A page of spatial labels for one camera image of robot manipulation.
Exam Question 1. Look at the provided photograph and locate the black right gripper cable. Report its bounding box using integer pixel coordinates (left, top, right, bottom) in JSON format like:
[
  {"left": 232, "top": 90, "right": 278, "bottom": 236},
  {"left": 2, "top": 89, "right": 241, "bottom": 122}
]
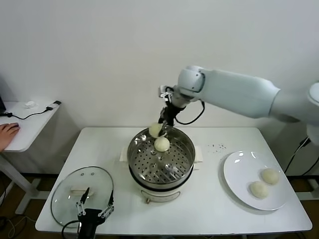
[{"left": 174, "top": 99, "right": 205, "bottom": 125}]

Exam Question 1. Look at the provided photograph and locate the white floor cable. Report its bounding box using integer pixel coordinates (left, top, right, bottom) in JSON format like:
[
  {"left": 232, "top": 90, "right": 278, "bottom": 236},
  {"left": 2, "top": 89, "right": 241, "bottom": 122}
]
[{"left": 8, "top": 215, "right": 37, "bottom": 239}]

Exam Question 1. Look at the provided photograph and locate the white electric cooker pot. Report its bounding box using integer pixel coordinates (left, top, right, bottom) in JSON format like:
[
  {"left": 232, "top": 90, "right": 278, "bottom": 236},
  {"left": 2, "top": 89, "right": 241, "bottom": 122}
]
[{"left": 120, "top": 145, "right": 204, "bottom": 205}]

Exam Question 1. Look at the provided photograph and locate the perforated steel steamer basket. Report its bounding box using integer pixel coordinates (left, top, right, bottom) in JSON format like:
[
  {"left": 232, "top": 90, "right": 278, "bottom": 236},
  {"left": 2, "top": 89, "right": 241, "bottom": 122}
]
[{"left": 127, "top": 126, "right": 196, "bottom": 186}]

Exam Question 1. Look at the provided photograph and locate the dark laptop screen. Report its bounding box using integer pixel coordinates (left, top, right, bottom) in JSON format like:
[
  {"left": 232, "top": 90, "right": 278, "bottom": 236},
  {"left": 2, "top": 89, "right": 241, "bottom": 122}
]
[{"left": 0, "top": 74, "right": 7, "bottom": 114}]

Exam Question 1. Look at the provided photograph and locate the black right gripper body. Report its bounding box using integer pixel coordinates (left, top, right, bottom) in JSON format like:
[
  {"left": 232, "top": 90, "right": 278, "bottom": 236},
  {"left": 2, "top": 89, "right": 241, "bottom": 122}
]
[{"left": 160, "top": 101, "right": 186, "bottom": 125}]

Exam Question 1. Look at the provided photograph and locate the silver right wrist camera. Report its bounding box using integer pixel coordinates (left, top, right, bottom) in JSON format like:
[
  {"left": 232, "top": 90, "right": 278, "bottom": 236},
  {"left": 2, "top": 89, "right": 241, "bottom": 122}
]
[{"left": 158, "top": 85, "right": 174, "bottom": 100}]

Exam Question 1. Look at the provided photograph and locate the thin black hanging cable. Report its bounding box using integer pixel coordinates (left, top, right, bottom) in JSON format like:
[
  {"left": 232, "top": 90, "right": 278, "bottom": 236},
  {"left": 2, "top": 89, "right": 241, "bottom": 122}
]
[{"left": 286, "top": 158, "right": 319, "bottom": 176}]

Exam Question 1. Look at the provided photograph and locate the round glass pot lid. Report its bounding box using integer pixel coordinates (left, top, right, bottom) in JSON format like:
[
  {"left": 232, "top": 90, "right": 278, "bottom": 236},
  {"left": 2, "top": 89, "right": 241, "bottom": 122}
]
[{"left": 50, "top": 166, "right": 114, "bottom": 229}]

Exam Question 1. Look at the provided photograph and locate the white side table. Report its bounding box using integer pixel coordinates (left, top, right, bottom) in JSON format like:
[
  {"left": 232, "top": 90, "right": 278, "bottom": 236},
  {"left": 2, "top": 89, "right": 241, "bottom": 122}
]
[{"left": 0, "top": 101, "right": 62, "bottom": 215}]

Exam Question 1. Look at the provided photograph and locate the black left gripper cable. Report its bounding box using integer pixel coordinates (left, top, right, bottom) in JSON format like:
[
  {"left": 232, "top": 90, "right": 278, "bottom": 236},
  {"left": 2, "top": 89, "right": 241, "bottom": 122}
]
[{"left": 61, "top": 220, "right": 82, "bottom": 239}]

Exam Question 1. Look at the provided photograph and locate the large white plate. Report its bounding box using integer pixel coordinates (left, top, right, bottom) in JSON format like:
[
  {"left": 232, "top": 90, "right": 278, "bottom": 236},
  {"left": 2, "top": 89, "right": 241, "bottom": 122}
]
[{"left": 223, "top": 150, "right": 290, "bottom": 212}]

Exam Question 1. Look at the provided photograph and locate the person's bare hand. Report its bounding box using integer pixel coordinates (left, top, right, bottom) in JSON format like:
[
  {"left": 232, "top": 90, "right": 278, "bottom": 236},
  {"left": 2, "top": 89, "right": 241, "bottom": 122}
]
[{"left": 0, "top": 123, "right": 21, "bottom": 152}]

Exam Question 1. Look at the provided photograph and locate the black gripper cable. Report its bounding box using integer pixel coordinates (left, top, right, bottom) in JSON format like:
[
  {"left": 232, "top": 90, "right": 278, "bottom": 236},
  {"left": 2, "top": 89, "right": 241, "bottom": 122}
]
[
  {"left": 174, "top": 99, "right": 205, "bottom": 125},
  {"left": 61, "top": 220, "right": 82, "bottom": 239}
]

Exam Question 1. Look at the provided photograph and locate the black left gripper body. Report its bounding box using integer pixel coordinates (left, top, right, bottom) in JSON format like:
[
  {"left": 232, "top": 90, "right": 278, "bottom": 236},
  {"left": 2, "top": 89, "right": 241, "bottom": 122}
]
[{"left": 77, "top": 208, "right": 107, "bottom": 239}]

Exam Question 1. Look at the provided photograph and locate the white steamed baozi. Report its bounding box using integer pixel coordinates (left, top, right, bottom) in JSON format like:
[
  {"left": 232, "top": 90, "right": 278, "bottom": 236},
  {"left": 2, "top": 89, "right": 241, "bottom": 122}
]
[
  {"left": 149, "top": 123, "right": 164, "bottom": 138},
  {"left": 250, "top": 181, "right": 270, "bottom": 199},
  {"left": 154, "top": 137, "right": 170, "bottom": 152},
  {"left": 261, "top": 168, "right": 280, "bottom": 185}
]

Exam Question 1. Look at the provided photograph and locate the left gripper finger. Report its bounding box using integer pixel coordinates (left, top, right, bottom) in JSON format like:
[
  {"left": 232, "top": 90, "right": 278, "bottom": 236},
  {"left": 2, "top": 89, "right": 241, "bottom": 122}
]
[
  {"left": 75, "top": 187, "right": 90, "bottom": 217},
  {"left": 99, "top": 190, "right": 115, "bottom": 217}
]

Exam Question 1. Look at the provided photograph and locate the black cable with inline plug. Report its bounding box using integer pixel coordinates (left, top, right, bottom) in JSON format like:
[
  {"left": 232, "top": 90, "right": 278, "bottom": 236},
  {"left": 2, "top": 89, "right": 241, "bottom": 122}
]
[{"left": 284, "top": 136, "right": 312, "bottom": 175}]

